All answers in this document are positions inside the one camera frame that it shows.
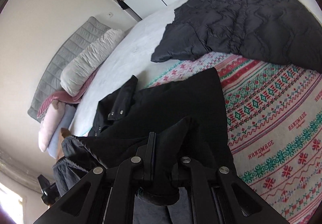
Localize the pink striped pillow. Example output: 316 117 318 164
37 70 99 119

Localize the light blue folded blanket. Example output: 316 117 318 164
47 105 77 159

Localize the black coat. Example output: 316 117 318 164
52 67 237 224

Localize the brown garment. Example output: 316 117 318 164
56 127 73 162

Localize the grey padded headboard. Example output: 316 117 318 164
27 16 109 119

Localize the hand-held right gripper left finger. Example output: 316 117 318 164
33 132 157 224

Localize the black quilted jacket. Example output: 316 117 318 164
150 0 322 73

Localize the beige pillow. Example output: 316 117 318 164
60 28 127 97

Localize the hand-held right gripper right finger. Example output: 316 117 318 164
172 156 289 224

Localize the patterned knit-print blanket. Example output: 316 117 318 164
145 51 322 224

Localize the pink folded blanket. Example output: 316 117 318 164
38 100 67 153

